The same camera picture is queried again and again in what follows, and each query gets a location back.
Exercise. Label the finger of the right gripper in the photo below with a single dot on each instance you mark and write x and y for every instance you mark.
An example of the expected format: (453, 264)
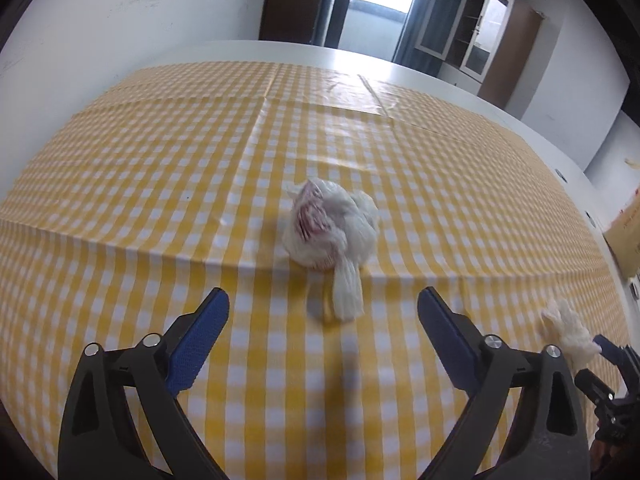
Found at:
(599, 394)
(624, 358)

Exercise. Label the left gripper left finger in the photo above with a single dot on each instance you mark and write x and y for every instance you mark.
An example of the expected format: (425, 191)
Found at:
(98, 439)

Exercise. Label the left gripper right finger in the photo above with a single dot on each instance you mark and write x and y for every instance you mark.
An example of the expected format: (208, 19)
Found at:
(547, 437)

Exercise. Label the white tissue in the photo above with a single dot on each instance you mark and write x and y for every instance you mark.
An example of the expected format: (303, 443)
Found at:
(562, 326)

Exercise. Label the knotted white plastic bag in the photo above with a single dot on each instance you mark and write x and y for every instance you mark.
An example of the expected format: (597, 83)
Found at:
(331, 229)

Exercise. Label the brown paper bag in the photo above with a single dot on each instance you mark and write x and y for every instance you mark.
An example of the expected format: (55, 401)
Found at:
(623, 237)

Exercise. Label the brown cabinet glass doors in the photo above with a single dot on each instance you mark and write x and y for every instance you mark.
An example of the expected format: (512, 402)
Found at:
(483, 44)

